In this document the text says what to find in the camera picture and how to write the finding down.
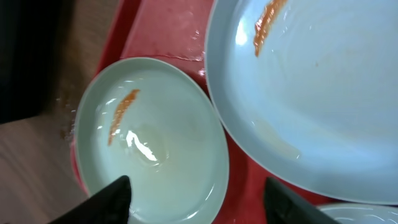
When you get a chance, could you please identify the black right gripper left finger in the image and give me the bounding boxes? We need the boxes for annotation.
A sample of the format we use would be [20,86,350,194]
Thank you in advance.
[49,175,132,224]

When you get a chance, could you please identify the black water tray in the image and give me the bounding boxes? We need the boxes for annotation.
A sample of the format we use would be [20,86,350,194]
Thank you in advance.
[1,0,62,123]

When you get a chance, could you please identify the pale green plate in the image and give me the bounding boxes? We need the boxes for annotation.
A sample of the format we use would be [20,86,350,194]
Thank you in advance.
[75,57,229,223]
[318,203,397,224]
[205,0,397,205]

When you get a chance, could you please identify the pale green plate top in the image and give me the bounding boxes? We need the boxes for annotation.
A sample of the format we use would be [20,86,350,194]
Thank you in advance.
[205,0,397,205]

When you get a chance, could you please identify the red plastic tray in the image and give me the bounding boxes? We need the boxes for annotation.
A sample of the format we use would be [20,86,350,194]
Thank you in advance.
[70,0,336,224]

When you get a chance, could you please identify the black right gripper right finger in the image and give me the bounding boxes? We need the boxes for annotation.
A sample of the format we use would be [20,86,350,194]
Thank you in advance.
[263,177,338,224]

